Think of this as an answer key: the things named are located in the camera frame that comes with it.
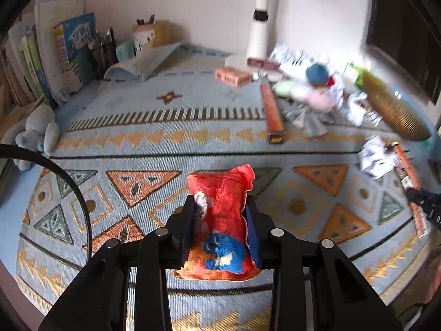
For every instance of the row of upright books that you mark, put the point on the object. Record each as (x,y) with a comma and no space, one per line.
(31,58)

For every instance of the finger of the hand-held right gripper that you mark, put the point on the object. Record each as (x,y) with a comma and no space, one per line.
(420,196)

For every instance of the white lamp stand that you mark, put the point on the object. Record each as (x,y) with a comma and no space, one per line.
(258,34)

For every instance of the crumpled white paper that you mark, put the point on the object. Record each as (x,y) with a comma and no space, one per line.
(289,57)
(353,108)
(375,158)

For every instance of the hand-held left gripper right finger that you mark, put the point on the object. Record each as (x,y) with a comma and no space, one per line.
(253,239)

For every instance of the wooden pen holder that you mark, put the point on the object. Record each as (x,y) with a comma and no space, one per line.
(158,34)

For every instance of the blue round plush toy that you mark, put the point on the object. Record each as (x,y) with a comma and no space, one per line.
(317,73)

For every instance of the teal box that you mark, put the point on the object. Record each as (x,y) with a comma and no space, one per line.
(124,51)

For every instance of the grey elephant plush toy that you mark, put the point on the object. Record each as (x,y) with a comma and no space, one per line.
(38,124)

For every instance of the black television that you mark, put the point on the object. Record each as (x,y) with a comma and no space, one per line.
(396,24)

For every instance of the red and white box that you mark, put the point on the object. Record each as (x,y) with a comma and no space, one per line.
(265,64)

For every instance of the pink and green soft balls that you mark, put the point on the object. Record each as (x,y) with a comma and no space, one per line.
(320,101)

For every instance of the crumpled grey paper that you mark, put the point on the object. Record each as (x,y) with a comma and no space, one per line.
(306,120)

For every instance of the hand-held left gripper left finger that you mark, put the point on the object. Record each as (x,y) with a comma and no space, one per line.
(186,229)

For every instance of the long orange box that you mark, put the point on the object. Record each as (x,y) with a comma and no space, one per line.
(411,179)
(272,110)

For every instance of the brown woven basket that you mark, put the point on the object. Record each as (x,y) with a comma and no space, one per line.
(392,110)

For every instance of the green packet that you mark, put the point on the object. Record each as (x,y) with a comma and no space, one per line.
(355,76)

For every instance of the black mesh pen holder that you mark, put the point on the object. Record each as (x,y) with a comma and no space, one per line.
(103,58)

